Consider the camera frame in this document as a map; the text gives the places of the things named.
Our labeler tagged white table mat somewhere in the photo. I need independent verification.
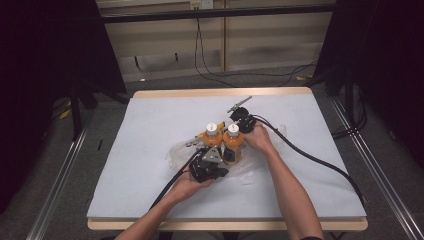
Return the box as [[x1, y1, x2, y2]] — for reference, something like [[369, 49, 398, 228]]
[[86, 93, 368, 221]]

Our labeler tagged person's left hand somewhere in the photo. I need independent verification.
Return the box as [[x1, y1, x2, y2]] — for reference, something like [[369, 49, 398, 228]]
[[169, 166, 217, 205]]

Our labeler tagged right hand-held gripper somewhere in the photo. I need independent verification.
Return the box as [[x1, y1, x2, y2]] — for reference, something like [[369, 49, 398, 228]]
[[227, 95, 258, 135]]

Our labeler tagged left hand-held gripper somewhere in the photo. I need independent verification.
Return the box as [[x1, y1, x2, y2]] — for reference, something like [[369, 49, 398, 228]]
[[189, 145, 230, 184]]

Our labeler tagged black horizontal bar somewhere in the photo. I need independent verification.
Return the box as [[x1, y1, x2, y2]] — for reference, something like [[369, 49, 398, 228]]
[[100, 3, 337, 24]]

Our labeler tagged orange juice bottle white cap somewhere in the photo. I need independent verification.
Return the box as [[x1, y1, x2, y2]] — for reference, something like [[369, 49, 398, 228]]
[[202, 122, 224, 149], [221, 123, 246, 167]]

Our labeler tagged black metal stand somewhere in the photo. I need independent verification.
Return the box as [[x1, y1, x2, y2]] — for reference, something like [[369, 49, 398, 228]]
[[331, 63, 368, 139]]

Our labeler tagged person's right hand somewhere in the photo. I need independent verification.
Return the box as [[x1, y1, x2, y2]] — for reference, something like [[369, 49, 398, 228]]
[[242, 120, 278, 156]]

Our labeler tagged clear plastic bag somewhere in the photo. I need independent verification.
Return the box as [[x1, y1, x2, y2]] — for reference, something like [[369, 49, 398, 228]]
[[165, 123, 288, 184]]

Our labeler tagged black wall cable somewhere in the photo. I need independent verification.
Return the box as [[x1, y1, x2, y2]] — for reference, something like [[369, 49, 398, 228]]
[[193, 17, 319, 88]]

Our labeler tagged white wall socket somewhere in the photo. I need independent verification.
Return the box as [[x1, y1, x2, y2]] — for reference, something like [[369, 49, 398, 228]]
[[189, 0, 214, 11]]

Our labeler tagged wooden table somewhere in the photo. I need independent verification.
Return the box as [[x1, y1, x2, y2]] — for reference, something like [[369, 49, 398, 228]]
[[86, 86, 369, 232]]

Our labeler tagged metal floor rail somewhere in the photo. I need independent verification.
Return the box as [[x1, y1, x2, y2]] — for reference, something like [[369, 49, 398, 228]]
[[329, 97, 424, 240], [25, 121, 93, 240]]

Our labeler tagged black curtain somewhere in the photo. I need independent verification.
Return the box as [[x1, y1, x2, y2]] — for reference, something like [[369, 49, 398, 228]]
[[312, 0, 424, 162], [0, 0, 128, 215]]

